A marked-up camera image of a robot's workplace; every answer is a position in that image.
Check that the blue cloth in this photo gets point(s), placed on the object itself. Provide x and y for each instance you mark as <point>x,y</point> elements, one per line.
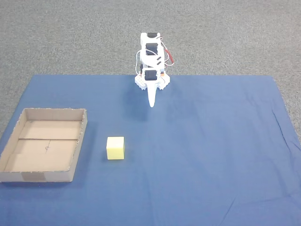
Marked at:
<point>200,153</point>

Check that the shallow cardboard box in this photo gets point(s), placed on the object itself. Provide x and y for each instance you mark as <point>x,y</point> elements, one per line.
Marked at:
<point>44,146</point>

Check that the yellow foam block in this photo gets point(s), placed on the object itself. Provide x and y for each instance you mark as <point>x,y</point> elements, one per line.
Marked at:
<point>115,149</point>

